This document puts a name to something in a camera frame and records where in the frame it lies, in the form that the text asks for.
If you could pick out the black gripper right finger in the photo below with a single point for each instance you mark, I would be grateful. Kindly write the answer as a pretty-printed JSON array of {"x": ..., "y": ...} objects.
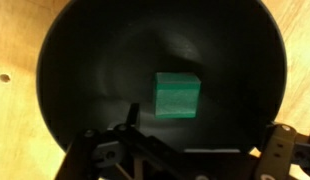
[{"x": 280, "y": 150}]

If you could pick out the black round bowl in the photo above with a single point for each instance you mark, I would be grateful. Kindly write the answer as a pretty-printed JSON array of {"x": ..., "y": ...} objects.
[{"x": 95, "y": 66}]

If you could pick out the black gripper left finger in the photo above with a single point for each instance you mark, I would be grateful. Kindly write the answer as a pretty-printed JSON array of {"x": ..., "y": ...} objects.
[{"x": 134, "y": 116}]

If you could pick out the green wooden block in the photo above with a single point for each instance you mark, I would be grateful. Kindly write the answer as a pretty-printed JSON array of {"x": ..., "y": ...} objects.
[{"x": 176, "y": 96}]

